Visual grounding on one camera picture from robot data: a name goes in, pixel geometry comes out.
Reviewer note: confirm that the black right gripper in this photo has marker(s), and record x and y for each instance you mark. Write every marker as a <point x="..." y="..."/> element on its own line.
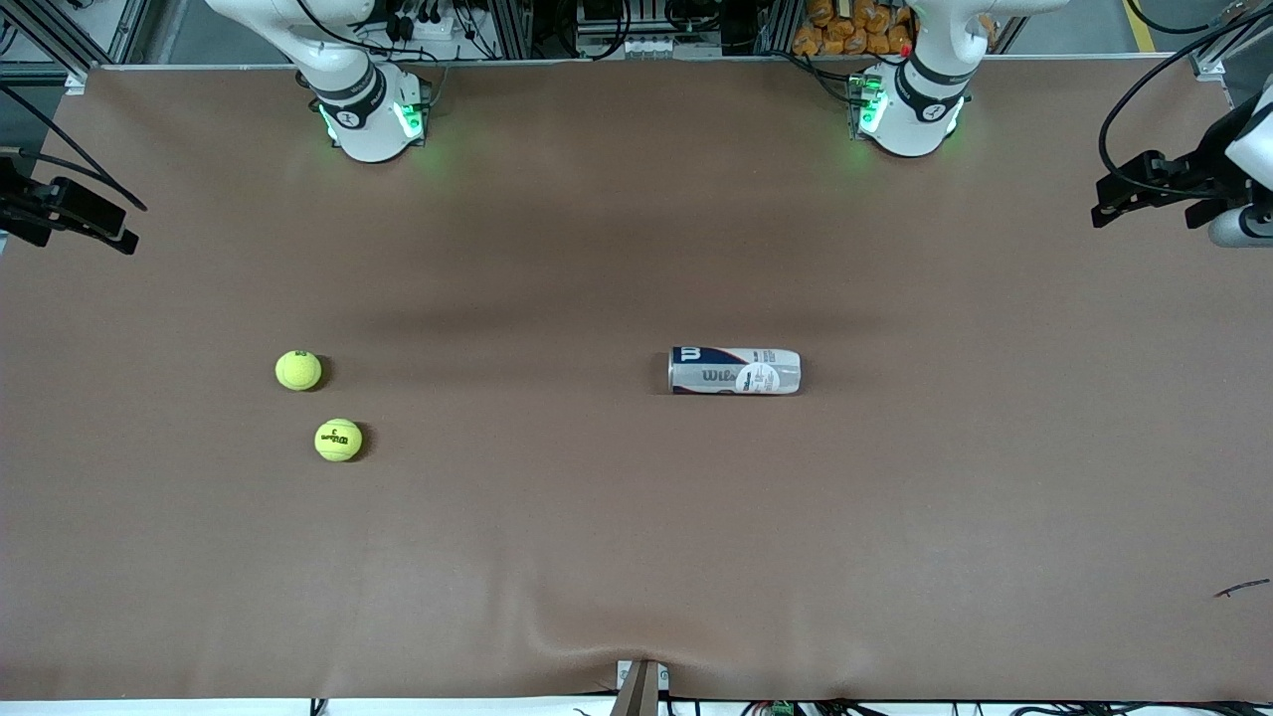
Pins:
<point x="28" y="204"/>

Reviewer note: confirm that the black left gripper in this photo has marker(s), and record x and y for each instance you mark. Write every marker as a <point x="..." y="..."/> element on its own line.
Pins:
<point x="1196" y="175"/>

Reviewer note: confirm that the yellow Wilson tennis ball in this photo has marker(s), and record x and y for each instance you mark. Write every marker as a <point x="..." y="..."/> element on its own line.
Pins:
<point x="338" y="441"/>
<point x="298" y="370"/>

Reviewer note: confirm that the Wilson tennis ball can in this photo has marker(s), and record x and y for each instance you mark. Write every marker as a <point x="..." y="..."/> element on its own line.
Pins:
<point x="736" y="371"/>

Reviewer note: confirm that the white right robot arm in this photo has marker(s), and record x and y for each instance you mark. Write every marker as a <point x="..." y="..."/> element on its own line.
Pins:
<point x="363" y="109"/>

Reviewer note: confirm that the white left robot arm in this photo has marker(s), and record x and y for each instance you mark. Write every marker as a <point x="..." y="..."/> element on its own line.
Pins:
<point x="910" y="114"/>

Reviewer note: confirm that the orange bagged items pile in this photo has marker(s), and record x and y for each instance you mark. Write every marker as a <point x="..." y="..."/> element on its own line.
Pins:
<point x="855" y="30"/>

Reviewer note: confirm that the white power strip black plugs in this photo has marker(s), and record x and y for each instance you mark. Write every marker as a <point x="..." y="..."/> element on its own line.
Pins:
<point x="428" y="25"/>

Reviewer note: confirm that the small dark twig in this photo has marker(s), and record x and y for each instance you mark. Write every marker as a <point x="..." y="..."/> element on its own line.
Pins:
<point x="1241" y="589"/>

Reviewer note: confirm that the brown table mat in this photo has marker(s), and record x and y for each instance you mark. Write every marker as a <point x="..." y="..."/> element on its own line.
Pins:
<point x="636" y="497"/>

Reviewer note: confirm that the green terminal connector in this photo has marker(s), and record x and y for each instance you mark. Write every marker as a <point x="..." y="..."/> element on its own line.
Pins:
<point x="781" y="709"/>

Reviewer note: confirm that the aluminium frame profile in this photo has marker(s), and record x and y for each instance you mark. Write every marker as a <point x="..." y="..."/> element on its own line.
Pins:
<point x="1228" y="40"/>
<point x="70" y="35"/>

